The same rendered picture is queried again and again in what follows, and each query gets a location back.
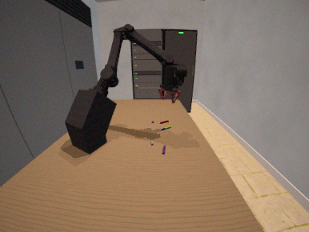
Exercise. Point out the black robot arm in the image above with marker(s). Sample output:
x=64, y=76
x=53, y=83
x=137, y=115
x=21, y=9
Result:
x=109, y=77

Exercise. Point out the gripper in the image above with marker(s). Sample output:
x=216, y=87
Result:
x=168, y=87

